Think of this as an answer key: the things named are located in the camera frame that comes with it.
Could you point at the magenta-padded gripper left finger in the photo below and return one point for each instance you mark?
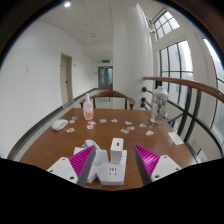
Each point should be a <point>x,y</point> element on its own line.
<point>80,161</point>

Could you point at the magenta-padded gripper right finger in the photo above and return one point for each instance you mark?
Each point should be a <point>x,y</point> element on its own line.
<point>150,160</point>

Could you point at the white charger block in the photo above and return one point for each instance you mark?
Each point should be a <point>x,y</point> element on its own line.
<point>116,150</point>

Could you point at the small colourful sticker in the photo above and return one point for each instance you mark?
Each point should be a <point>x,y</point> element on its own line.
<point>91,122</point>
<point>70,130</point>
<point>150,133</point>
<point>142,125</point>
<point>74,118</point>
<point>128,123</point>
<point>124,131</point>
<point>114,120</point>
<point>103,120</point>
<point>90,126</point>
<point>131,128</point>
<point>72,121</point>

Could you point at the white power strip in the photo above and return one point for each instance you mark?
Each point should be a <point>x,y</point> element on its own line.
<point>111,173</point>

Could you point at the white paper sheet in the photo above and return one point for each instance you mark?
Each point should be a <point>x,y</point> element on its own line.
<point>175,138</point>

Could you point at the white computer mouse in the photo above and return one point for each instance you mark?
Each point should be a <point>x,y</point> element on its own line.
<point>59,125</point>

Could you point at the white orange-label pump bottle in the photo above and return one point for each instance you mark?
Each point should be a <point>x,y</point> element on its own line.
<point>88,110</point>

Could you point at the clear plastic water bottle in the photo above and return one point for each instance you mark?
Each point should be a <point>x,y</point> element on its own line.
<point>158,106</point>

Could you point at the wooden chair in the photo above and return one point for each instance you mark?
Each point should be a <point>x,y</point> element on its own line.
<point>110,94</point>

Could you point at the beige side door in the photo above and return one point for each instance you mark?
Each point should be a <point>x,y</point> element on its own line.
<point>66,80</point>

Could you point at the wooden handrail with black balusters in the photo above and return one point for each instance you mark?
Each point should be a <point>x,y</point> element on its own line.
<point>186,84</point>

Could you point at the glass double door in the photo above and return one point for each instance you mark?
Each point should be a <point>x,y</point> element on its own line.
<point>105,77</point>

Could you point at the tall gridded window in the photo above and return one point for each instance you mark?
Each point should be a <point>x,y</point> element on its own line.
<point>176,63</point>

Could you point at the green exit sign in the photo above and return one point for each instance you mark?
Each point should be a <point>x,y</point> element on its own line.
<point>105,61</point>

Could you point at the small gridded upper window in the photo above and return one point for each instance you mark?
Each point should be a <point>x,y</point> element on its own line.
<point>165,24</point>

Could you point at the round ceiling light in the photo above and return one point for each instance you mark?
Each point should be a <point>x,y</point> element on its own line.
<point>67,4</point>

